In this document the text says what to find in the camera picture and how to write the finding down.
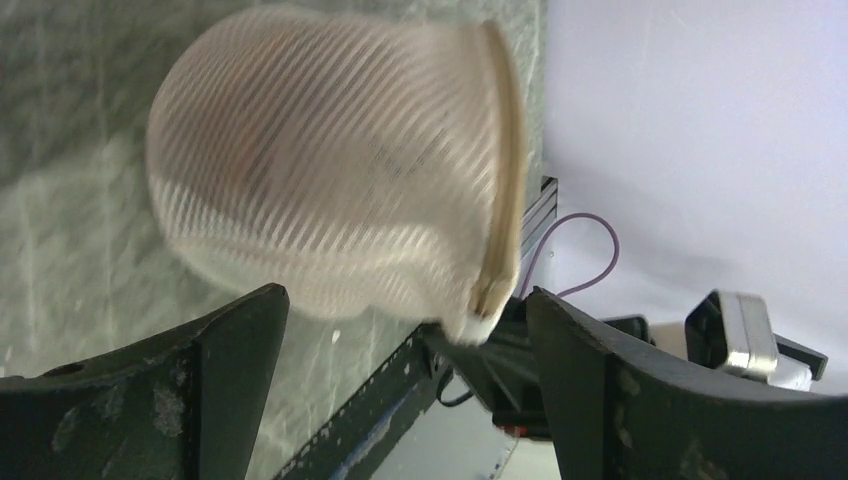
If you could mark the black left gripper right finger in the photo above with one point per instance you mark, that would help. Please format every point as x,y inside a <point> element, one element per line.
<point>620,408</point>

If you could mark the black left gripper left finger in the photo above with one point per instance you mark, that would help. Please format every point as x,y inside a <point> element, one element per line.
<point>182,404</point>

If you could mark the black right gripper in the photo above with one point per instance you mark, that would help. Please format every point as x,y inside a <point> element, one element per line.
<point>502,374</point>

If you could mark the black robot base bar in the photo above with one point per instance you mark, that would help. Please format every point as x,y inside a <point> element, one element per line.
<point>356,439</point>

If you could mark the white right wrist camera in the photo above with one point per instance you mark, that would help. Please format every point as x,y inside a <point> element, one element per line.
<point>731,332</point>

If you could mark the aluminium frame rail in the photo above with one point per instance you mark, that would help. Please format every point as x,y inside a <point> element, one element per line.
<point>539,215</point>

